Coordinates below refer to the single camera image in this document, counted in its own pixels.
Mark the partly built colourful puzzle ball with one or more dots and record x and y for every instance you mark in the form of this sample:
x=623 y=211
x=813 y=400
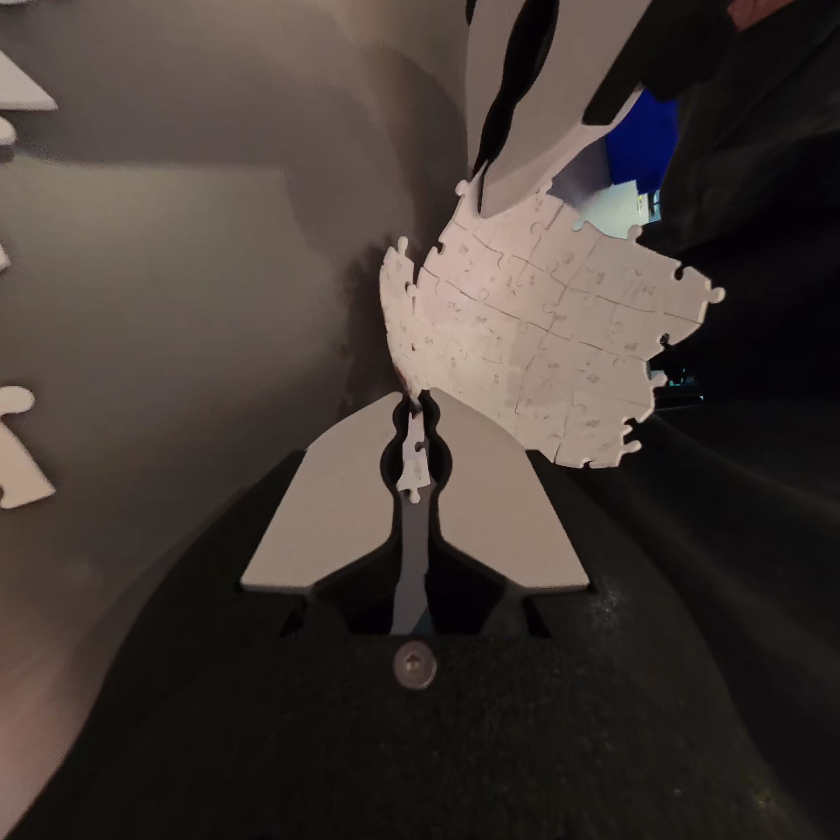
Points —
x=538 y=315

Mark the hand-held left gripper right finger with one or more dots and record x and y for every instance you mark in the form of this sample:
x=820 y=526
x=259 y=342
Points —
x=499 y=518

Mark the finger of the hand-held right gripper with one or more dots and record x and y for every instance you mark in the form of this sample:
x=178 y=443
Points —
x=485 y=52
x=564 y=98

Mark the group of white puzzle pieces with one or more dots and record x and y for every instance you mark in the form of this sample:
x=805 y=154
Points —
x=19 y=453

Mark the blue plastic bin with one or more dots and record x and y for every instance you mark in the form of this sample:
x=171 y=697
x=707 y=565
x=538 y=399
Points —
x=646 y=144

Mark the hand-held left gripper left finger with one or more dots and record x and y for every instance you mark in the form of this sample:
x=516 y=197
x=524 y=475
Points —
x=328 y=512

